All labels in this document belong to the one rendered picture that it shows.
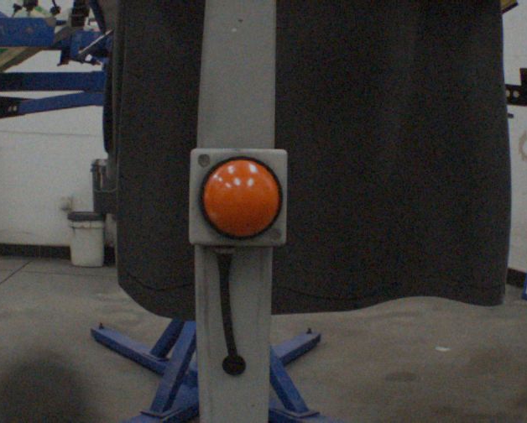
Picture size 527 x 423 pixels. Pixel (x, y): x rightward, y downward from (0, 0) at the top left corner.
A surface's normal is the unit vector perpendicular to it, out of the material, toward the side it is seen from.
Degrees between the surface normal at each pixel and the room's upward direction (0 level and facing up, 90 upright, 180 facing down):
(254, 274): 90
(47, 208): 90
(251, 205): 100
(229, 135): 90
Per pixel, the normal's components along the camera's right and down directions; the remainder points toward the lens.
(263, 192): 0.60, -0.11
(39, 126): 0.14, 0.05
